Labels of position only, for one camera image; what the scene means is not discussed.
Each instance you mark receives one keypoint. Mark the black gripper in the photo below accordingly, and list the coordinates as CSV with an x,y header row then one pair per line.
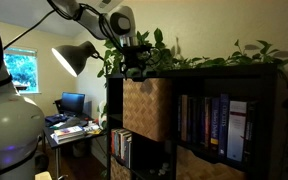
x,y
131,56

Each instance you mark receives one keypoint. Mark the woven bamboo storage box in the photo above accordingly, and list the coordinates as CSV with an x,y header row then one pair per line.
x,y
197,168
147,106
117,173

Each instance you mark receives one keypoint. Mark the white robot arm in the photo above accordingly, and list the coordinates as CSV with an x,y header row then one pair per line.
x,y
10,126

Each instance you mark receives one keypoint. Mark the green pothos plant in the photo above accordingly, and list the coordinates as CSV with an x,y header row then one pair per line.
x,y
158,35

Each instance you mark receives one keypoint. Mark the grey desk lamp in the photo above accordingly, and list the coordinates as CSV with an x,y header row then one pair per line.
x,y
72,56

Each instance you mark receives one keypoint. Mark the black laptop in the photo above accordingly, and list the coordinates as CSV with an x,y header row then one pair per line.
x,y
72,103

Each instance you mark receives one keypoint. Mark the small colourful box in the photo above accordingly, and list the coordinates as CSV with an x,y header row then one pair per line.
x,y
91,127

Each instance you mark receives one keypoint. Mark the tan book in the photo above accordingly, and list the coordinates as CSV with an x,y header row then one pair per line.
x,y
184,116

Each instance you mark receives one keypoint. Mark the ceiling air vent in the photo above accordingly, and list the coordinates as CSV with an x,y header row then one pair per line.
x,y
105,3

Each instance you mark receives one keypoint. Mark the red book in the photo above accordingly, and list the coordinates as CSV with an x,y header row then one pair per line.
x,y
112,141

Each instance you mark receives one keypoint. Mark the blue book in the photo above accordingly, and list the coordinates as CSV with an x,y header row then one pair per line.
x,y
129,151
116,143

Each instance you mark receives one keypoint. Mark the dark book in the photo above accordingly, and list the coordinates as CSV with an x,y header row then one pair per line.
x,y
125,148
200,121
191,120

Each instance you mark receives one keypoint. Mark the colourful cover book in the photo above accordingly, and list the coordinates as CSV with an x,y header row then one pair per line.
x,y
69,131

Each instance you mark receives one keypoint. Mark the dark blue cloth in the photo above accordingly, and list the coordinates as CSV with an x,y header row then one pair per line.
x,y
56,118

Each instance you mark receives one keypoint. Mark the thick white book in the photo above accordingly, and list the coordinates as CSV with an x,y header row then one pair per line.
x,y
69,139

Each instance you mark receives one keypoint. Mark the reddish brown book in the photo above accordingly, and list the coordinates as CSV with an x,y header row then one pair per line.
x,y
207,123

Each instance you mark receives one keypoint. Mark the blue Modern Digital textbook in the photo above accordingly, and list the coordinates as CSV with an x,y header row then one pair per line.
x,y
215,123

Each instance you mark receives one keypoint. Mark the white pebble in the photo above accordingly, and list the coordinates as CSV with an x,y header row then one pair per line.
x,y
165,165
162,171

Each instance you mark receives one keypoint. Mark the dark desk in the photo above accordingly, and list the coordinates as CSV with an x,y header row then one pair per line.
x,y
49,138

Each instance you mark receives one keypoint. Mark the blue Circuits textbook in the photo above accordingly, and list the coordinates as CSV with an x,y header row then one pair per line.
x,y
223,126

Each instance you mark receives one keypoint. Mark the white framed window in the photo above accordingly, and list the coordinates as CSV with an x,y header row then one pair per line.
x,y
22,70

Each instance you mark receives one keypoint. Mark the white book maroon band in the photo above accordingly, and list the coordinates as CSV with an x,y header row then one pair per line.
x,y
236,133

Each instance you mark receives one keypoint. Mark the black book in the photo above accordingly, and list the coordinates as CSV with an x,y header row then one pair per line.
x,y
250,133

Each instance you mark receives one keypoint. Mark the cream block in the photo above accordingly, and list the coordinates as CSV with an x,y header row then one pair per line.
x,y
44,176

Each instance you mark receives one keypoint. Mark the black cube bookshelf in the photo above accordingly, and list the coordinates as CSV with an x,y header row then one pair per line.
x,y
270,116

